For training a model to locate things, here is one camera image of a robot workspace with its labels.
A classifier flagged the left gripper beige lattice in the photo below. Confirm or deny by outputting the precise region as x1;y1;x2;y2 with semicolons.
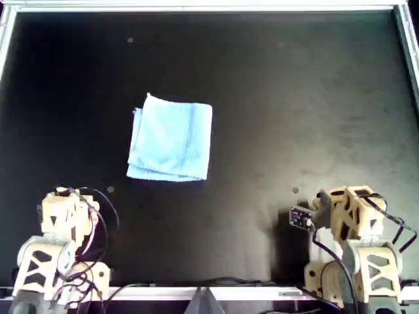
41;188;99;243

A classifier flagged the right gripper beige lattice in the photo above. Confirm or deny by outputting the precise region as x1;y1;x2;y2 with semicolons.
329;185;384;245

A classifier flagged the light blue microfiber cloth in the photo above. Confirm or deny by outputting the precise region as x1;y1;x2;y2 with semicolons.
126;92;213;183

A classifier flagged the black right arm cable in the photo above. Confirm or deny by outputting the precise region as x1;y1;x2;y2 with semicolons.
359;192;419;254

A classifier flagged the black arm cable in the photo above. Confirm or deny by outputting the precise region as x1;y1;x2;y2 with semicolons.
70;186;120;262
359;192;419;254

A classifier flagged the gray right wrist camera mount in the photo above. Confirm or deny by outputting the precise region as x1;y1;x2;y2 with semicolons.
312;189;333;232

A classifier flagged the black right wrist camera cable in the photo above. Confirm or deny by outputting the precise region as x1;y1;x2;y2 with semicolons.
309;225;361;314

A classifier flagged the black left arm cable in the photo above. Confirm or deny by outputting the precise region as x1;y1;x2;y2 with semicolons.
70;186;120;262

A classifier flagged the right wrist camera circuit board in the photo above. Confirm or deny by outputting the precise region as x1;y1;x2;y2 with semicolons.
289;205;314;232

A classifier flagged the gray camera stand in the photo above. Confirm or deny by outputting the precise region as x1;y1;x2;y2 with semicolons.
183;285;226;314

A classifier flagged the aluminium table edge frame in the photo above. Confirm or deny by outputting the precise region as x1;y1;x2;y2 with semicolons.
0;0;419;302

